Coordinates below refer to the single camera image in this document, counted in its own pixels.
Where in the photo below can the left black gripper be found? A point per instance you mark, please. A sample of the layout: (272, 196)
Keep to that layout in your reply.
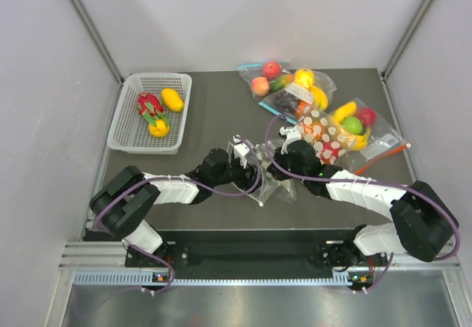
(245, 182)

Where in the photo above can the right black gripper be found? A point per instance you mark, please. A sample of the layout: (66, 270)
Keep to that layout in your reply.
(278, 173)

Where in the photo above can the polka dot zip bag front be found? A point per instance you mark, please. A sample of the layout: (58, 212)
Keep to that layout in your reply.
(280, 190)

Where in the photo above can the polka dot zip bag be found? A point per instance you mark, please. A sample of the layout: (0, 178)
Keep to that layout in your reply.
(325, 135)
(280, 190)

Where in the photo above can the yellow fake mango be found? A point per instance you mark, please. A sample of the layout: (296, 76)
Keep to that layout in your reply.
(172, 100)
(159, 129)

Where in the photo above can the red fake strawberry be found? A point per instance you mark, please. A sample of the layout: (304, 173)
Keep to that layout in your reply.
(150, 108)

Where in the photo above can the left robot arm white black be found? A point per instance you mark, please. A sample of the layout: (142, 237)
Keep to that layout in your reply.
(121, 206)

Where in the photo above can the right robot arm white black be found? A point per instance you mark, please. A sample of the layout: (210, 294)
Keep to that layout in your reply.
(418, 221)

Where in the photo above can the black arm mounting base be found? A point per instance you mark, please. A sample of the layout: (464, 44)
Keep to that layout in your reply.
(264, 253)

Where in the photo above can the polka dot zip bag right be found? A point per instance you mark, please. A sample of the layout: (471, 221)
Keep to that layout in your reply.
(325, 135)

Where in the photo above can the blue zip bag with grapes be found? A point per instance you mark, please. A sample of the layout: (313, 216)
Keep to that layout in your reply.
(289, 102)

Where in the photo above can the green fake apple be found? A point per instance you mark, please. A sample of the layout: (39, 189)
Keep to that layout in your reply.
(353, 125)

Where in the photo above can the clear bag with lemon banana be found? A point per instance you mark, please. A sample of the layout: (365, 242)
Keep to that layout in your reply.
(319, 84)

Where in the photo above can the fake peach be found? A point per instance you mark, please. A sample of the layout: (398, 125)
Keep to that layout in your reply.
(260, 86)

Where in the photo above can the orange zip bag with fruit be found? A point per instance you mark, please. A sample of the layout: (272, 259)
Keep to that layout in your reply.
(381, 138)

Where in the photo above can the clear bag with apple peach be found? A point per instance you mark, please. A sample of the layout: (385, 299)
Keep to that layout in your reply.
(252, 70)

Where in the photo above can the red fake apple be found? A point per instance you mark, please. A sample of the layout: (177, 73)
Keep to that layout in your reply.
(271, 70)

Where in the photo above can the white perforated plastic basket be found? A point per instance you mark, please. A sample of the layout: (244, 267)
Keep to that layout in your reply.
(128, 131)

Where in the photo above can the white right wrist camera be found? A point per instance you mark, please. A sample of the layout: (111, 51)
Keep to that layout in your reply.
(289, 135)

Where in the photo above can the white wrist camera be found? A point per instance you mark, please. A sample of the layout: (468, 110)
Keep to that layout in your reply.
(241, 149)
(289, 135)

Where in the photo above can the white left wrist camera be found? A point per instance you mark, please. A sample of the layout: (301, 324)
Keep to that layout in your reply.
(241, 149)

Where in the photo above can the grey slotted cable duct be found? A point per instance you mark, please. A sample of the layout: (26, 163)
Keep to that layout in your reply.
(160, 277)

